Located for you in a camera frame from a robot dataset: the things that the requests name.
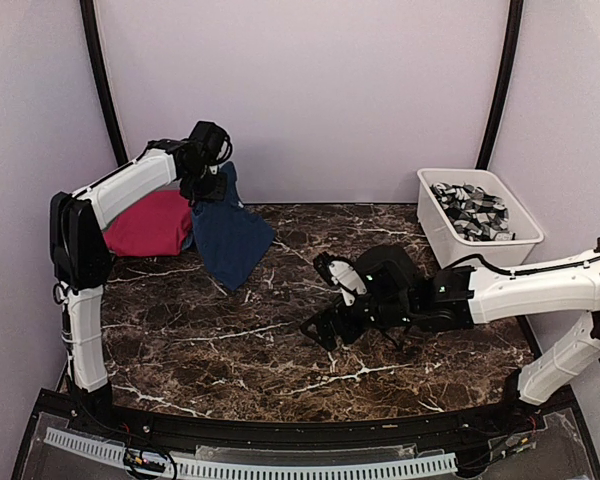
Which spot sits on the left black corner post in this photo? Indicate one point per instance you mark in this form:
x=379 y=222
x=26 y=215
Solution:
x=99 y=73

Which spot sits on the white slotted cable duct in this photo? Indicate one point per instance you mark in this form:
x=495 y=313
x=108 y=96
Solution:
x=233 y=463

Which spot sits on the dark blue garment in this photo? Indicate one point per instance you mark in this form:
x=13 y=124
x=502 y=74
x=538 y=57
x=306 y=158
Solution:
x=230 y=239

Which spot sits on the white plastic laundry bin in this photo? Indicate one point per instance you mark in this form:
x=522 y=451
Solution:
x=448 y=246

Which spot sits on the black white patterned garment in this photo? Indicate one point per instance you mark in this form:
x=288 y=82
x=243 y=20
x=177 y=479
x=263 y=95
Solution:
x=475 y=215

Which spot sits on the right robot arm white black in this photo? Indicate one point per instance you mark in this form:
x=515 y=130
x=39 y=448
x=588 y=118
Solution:
x=384 y=289

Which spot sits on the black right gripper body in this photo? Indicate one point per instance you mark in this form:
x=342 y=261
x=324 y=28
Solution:
x=351 y=329

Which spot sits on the black front rail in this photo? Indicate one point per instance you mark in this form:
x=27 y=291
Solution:
x=464 y=430

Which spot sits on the folded light blue shirt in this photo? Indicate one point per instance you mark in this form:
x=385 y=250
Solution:
x=189 y=244

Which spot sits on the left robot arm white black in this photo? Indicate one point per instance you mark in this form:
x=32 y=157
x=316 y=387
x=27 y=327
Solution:
x=81 y=260

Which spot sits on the black corner post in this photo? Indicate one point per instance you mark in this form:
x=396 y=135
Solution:
x=505 y=70
x=99 y=73

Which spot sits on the pink trousers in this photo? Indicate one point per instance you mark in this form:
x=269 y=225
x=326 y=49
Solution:
x=157 y=225

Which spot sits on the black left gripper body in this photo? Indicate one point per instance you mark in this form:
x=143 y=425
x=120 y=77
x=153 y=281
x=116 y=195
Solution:
x=204 y=187

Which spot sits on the right black corner post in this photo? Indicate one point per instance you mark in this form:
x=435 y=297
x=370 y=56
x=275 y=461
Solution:
x=505 y=70

